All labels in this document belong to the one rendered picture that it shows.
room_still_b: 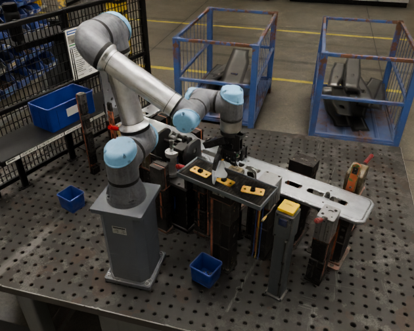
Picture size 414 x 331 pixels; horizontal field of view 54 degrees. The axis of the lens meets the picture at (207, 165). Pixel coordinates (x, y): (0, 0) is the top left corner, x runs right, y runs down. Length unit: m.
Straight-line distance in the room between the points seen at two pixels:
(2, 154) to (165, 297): 1.04
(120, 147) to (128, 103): 0.16
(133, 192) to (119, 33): 0.56
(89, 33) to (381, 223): 1.61
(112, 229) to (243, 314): 0.61
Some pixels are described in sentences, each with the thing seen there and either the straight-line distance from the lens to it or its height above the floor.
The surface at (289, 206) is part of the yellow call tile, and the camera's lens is 1.47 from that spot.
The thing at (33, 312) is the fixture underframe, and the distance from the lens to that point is 2.12.
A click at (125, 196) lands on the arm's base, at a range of 1.53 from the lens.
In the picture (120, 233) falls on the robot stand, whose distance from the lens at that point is 1.62.
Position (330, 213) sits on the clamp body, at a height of 1.06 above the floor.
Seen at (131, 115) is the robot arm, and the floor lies 1.40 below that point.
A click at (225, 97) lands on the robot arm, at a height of 1.52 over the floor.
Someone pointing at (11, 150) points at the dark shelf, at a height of 1.03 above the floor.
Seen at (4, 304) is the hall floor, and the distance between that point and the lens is 2.88.
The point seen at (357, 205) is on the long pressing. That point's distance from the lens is 1.80.
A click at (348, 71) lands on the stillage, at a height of 0.59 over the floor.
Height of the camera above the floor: 2.09
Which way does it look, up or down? 34 degrees down
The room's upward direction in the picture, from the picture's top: straight up
